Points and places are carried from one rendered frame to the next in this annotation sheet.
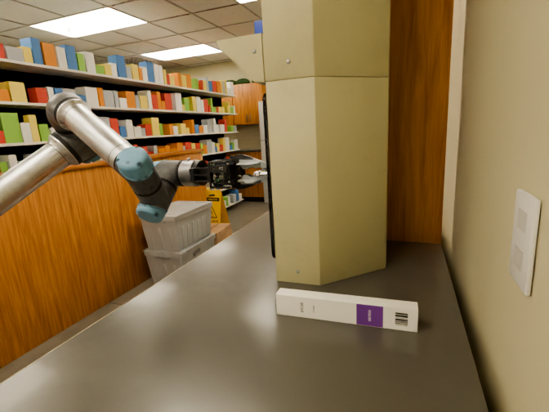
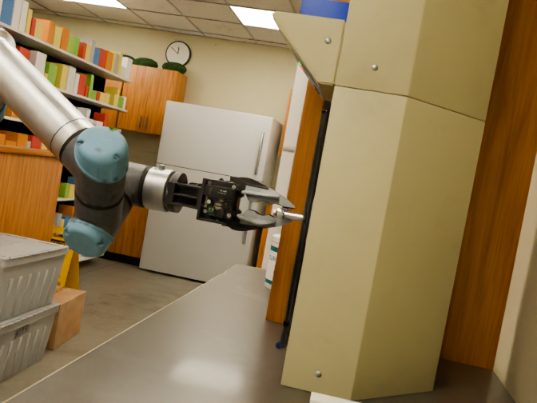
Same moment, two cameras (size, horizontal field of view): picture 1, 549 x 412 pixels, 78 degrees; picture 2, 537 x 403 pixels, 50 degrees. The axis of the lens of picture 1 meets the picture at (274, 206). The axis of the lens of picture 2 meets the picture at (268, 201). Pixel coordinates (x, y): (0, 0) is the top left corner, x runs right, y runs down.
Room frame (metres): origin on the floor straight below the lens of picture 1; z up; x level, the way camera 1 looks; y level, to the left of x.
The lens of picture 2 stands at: (-0.07, 0.26, 1.27)
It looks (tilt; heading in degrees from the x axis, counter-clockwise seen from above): 3 degrees down; 348
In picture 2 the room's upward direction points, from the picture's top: 10 degrees clockwise
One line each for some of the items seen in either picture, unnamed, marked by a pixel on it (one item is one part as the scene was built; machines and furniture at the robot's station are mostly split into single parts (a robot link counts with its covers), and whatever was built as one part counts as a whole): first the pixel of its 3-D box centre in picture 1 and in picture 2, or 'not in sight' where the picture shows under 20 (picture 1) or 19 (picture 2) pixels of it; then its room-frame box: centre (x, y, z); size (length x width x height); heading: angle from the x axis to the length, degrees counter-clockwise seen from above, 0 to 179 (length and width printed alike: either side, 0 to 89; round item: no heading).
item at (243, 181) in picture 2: (239, 163); (244, 190); (0.93, 0.09, 1.22); 0.09 x 0.02 x 0.05; 69
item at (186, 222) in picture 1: (179, 224); (1, 275); (3.09, 0.90, 0.49); 0.60 x 0.42 x 0.33; 159
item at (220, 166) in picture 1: (216, 172); (205, 197); (0.93, 0.15, 1.20); 0.12 x 0.09 x 0.08; 69
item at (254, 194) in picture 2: (252, 164); (267, 197); (0.90, 0.05, 1.22); 0.09 x 0.06 x 0.03; 69
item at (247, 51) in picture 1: (266, 70); (312, 68); (0.96, 0.00, 1.46); 0.32 x 0.12 x 0.10; 159
